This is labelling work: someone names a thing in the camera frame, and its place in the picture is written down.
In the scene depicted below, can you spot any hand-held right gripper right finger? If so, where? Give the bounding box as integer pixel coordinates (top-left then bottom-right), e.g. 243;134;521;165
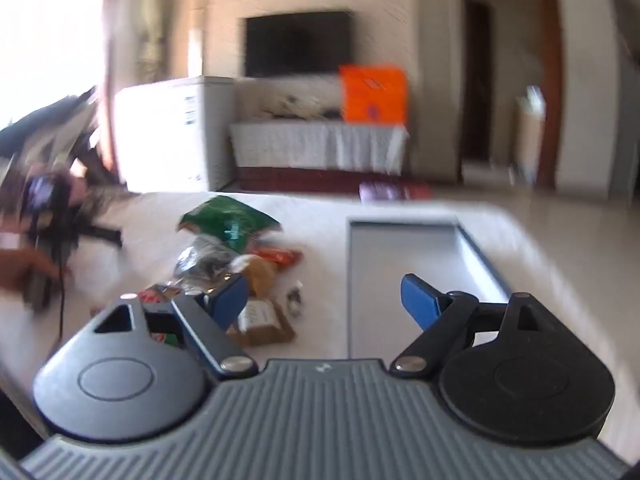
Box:
389;273;543;378

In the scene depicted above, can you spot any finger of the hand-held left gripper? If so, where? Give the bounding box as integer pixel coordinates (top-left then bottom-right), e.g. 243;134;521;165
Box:
70;222;124;249

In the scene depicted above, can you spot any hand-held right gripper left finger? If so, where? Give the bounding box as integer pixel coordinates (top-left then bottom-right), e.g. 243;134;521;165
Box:
92;274;258;378

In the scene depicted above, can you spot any tan pastry packet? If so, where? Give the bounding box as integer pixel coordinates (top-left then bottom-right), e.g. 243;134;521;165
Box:
235;255;278;298

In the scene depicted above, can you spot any brown snack packet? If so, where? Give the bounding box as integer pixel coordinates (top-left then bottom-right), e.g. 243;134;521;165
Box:
227;297;297;347

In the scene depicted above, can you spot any clear plastic snack bag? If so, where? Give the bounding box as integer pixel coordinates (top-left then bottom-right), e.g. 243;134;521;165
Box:
172;235;246;293

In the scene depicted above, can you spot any grey tray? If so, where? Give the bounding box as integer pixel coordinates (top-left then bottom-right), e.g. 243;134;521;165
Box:
346;215;513;358

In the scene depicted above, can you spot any small clear candy packet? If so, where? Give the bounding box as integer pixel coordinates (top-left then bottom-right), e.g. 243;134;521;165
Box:
285;282;307;318

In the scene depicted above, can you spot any orange snack packet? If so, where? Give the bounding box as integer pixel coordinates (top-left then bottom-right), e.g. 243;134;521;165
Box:
250;246;305;273

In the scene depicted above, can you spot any person's left hand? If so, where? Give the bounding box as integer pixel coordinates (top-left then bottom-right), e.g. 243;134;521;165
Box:
0;250;75;293

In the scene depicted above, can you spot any white textured blanket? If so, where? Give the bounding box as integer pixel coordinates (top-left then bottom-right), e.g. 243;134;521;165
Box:
0;190;611;441

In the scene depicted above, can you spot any white chest freezer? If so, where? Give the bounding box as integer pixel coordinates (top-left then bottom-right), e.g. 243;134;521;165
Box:
114;76;238;193

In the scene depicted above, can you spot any wooden TV cabinet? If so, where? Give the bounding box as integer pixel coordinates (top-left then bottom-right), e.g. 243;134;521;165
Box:
235;162;416;196

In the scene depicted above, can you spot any white lace cabinet cloth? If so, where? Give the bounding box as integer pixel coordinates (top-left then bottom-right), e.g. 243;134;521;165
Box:
229;121;408;173

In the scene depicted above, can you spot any beige curtain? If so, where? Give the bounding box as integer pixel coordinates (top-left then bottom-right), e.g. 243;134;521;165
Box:
107;0;171;86

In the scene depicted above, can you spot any orange gift box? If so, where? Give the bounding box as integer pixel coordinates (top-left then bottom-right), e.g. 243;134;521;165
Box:
339;64;408;125

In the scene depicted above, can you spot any black television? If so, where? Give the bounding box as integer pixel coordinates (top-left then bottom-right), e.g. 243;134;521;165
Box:
244;10;353;78

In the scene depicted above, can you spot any black cable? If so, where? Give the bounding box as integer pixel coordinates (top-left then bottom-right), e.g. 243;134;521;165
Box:
56;260;68;338

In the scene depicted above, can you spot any wooden door frame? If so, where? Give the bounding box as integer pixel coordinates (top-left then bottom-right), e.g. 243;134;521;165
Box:
460;0;563;188

